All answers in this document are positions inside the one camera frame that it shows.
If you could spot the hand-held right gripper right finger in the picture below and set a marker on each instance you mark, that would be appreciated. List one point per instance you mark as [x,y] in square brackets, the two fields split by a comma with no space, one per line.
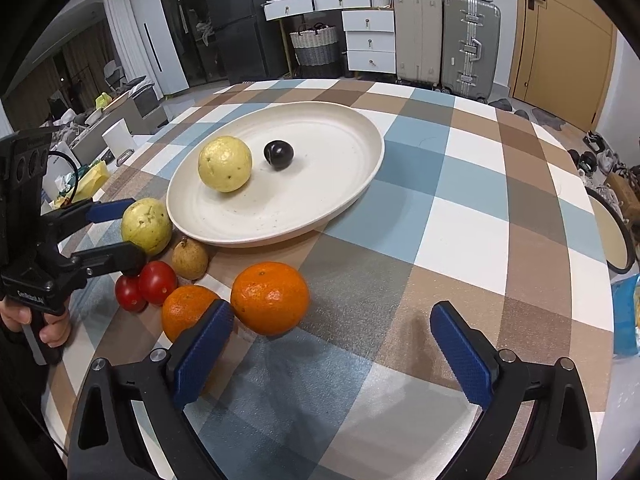
[462,355]

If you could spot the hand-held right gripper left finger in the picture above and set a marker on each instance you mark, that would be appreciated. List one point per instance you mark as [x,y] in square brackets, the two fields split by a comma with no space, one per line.
[200,355]

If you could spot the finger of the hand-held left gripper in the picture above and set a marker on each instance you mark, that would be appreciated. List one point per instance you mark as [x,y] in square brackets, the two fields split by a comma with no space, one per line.
[115,259]
[107,211]

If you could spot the red tomato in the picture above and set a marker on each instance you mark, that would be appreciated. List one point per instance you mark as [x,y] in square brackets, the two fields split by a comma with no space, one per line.
[157,284]
[128,296]

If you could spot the green guava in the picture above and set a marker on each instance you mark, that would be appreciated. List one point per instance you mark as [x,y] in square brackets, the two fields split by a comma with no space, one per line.
[225,164]
[150,225]

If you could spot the orange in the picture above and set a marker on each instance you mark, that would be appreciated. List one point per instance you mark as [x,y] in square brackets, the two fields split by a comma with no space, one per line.
[185,310]
[270,299]

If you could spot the small brown pear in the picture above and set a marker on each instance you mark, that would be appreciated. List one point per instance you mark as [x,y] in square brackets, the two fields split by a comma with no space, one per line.
[190,260]

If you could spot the cream round plate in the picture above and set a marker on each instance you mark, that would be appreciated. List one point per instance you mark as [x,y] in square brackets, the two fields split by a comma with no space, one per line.
[310,185]

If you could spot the person's left forearm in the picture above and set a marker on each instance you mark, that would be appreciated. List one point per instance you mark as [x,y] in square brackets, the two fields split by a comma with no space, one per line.
[20,410]

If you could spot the person's left hand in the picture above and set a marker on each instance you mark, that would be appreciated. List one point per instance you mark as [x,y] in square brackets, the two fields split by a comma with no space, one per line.
[52,330]

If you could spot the yellow cloth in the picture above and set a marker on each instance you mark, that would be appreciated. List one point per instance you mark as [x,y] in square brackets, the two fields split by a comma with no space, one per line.
[92,177]

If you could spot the white bin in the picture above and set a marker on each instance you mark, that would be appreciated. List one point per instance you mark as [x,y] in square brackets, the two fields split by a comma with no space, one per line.
[119,139]

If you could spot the grey trash bin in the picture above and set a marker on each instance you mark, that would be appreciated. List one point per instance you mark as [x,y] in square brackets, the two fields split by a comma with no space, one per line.
[149,101]

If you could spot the blue plastic bag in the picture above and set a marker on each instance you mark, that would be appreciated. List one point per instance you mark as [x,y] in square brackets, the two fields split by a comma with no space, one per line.
[625,315]

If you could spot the white tall cabinet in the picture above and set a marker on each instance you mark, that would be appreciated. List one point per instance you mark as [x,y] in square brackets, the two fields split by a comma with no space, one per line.
[165,45]

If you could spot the white curtain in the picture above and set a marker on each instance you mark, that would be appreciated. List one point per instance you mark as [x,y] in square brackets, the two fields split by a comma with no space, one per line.
[122,35]

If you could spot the dark purple plum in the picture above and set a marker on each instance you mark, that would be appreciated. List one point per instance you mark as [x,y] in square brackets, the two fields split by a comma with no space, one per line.
[278,156]

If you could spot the round black-rimmed stool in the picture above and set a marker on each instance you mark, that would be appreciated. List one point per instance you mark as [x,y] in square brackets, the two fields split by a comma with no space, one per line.
[612,240]

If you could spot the black refrigerator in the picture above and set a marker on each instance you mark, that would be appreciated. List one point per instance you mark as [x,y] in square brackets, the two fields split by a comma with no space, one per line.
[245,25]

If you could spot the grey slipper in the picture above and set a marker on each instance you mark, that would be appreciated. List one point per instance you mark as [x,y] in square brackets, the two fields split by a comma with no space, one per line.
[522,114]
[502,105]

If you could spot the grey cloth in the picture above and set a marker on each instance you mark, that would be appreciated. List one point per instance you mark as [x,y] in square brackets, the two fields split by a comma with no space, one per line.
[547,119]

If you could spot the woven basket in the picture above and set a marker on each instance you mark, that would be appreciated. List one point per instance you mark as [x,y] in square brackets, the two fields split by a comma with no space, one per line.
[315,47]

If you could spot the silver suitcase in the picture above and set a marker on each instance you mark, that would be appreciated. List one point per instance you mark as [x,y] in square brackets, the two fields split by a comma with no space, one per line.
[470,45]

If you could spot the white drawer desk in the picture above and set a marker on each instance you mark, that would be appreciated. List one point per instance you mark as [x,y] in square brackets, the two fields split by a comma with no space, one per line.
[369,42]

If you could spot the beige suitcase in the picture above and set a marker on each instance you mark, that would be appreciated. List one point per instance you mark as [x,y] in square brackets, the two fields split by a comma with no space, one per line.
[419,35]

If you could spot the wooden door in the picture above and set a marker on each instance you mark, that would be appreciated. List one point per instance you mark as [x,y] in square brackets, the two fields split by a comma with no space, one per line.
[565,45]

